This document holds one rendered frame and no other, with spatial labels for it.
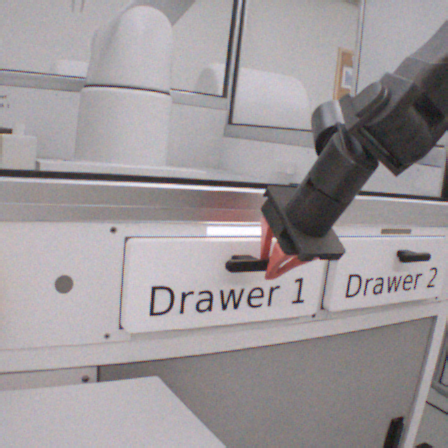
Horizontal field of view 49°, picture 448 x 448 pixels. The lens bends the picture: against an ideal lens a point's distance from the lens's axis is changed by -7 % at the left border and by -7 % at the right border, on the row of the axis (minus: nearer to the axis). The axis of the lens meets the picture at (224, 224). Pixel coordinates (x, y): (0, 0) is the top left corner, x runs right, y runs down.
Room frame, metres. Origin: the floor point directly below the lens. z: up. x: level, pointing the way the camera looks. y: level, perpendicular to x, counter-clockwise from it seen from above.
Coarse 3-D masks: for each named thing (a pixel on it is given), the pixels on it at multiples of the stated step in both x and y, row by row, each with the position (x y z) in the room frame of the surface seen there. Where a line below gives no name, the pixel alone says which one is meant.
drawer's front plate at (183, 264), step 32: (128, 256) 0.56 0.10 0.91; (160, 256) 0.57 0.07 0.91; (192, 256) 0.59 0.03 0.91; (224, 256) 0.62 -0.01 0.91; (256, 256) 0.64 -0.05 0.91; (128, 288) 0.55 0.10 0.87; (192, 288) 0.60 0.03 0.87; (224, 288) 0.62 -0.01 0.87; (288, 288) 0.67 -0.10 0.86; (128, 320) 0.55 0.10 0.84; (160, 320) 0.58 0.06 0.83; (192, 320) 0.60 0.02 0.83; (224, 320) 0.62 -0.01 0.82; (256, 320) 0.65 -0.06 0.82
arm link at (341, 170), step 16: (336, 128) 0.56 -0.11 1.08; (336, 144) 0.52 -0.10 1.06; (352, 144) 0.53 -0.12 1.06; (320, 160) 0.53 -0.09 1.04; (336, 160) 0.51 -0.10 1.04; (352, 160) 0.51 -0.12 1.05; (368, 160) 0.51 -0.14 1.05; (320, 176) 0.53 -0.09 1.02; (336, 176) 0.52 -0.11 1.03; (352, 176) 0.51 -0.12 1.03; (368, 176) 0.52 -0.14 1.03; (336, 192) 0.52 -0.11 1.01; (352, 192) 0.53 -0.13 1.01
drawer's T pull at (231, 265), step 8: (232, 256) 0.62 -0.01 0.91; (240, 256) 0.62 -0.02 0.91; (248, 256) 0.62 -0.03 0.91; (232, 264) 0.58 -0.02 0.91; (240, 264) 0.59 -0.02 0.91; (248, 264) 0.59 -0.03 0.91; (256, 264) 0.60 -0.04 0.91; (264, 264) 0.61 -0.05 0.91; (232, 272) 0.58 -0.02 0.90; (240, 272) 0.59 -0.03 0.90
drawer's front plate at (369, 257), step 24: (360, 240) 0.74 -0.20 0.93; (384, 240) 0.77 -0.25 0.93; (408, 240) 0.80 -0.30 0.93; (432, 240) 0.84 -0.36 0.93; (336, 264) 0.72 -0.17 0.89; (360, 264) 0.75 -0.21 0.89; (384, 264) 0.78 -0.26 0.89; (408, 264) 0.81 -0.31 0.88; (432, 264) 0.85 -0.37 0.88; (336, 288) 0.72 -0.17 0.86; (384, 288) 0.78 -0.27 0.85; (432, 288) 0.86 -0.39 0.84
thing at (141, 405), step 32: (96, 384) 0.53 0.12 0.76; (128, 384) 0.54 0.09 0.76; (160, 384) 0.55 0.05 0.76; (0, 416) 0.42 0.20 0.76; (32, 416) 0.43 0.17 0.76; (64, 416) 0.45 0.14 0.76; (96, 416) 0.46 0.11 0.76; (128, 416) 0.47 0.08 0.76; (160, 416) 0.48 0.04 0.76; (192, 416) 0.49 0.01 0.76
